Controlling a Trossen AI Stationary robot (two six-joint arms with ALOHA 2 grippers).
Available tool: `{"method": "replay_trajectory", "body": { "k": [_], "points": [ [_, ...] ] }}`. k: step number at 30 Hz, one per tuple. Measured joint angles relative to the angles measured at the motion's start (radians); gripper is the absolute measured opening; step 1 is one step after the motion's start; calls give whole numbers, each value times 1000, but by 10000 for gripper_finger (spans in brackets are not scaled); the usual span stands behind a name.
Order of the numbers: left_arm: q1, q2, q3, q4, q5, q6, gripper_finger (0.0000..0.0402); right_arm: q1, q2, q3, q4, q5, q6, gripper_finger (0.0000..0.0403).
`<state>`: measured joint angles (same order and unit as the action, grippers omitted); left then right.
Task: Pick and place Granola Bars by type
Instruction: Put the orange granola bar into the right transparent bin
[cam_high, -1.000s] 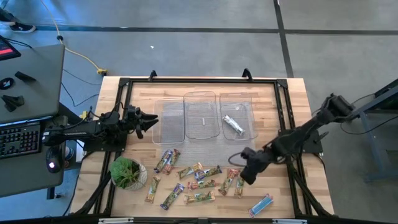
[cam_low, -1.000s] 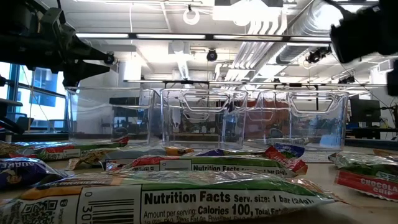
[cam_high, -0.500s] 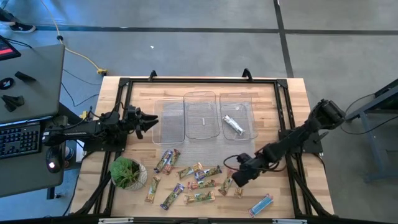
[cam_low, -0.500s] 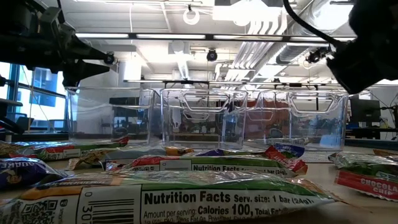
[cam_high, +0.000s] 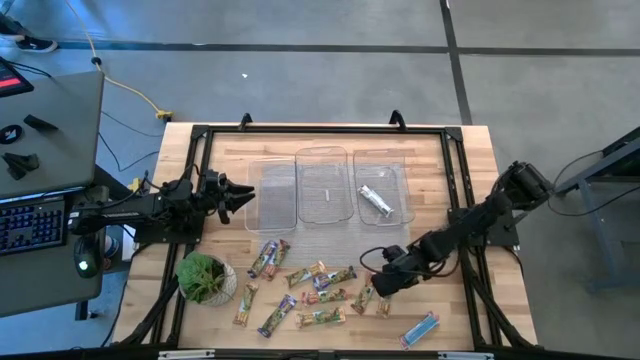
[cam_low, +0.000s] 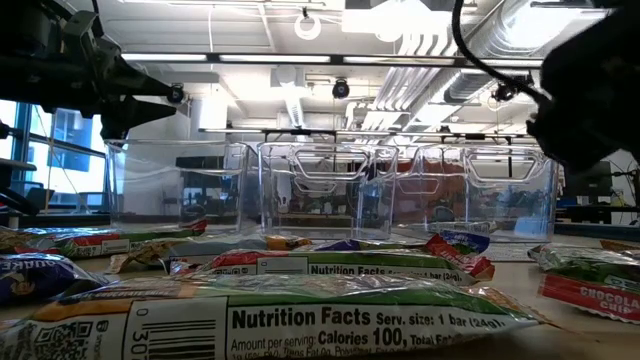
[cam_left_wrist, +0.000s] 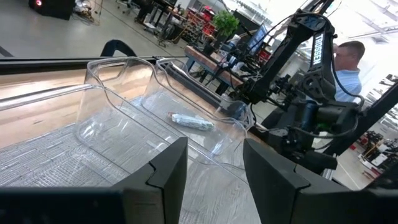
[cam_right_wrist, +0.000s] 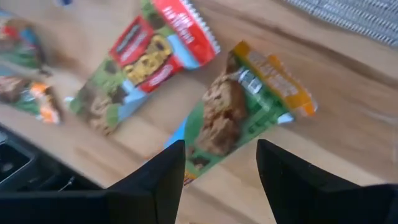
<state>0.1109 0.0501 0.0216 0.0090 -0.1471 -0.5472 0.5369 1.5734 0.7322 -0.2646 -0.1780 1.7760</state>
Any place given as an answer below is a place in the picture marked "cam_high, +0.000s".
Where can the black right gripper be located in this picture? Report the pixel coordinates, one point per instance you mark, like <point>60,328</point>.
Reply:
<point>400,272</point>

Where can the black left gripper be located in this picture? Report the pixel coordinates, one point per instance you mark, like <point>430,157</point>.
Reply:
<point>215,192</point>

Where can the green snack bar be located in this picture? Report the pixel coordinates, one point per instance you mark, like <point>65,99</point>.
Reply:
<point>384,307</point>
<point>324,297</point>

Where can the blue granola bar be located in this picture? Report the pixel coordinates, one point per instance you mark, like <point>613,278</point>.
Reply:
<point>419,331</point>

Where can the silver-wrapped granola bar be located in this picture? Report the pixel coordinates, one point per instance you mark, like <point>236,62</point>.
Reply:
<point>375,200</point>

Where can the orange-end granola bar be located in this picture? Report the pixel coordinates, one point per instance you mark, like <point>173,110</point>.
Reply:
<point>320,317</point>
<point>305,274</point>
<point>246,304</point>

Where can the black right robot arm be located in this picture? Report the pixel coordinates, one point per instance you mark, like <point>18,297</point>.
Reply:
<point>480,215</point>

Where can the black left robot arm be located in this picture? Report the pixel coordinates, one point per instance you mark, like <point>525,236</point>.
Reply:
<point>125,212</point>

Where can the clear plastic bin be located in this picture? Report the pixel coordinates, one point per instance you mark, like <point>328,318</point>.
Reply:
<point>322,185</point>
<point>272,195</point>
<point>382,170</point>

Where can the green succulent in woven pot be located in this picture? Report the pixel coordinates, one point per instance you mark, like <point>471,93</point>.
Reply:
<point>202,277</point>

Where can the yellow connector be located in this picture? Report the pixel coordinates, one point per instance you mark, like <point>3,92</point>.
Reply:
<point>135,185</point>

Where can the black computer mouse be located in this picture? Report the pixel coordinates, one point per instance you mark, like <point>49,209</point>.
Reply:
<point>87,255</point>

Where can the grey raised desk shelf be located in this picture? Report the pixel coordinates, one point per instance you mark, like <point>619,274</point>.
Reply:
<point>55,130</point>

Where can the black backlit keyboard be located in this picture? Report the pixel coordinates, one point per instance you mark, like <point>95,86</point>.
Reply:
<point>30,225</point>

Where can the small black flat piece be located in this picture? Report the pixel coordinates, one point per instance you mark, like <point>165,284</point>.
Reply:
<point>40,123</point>

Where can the grey desk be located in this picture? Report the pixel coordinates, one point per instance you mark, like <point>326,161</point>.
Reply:
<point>45,285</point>

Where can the black round disc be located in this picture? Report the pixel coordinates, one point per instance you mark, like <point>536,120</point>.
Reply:
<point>10,134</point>

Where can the blue-grey metal table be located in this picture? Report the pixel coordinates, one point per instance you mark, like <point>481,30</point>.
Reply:
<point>615,165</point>

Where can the person's shoe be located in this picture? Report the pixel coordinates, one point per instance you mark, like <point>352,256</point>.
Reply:
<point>37,45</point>

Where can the black screen with red display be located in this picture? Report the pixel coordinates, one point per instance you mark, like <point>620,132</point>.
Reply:
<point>10,80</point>

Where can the black frame clamp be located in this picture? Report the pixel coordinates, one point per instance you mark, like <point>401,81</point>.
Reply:
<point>397,120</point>
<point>246,121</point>

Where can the silver frame bracket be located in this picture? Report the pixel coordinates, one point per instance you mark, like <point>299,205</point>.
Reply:
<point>186,354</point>
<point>465,355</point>

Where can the black aluminium table frame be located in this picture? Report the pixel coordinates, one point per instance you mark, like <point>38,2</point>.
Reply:
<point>325,129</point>

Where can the black angular bracket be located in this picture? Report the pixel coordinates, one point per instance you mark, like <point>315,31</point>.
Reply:
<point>20,165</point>

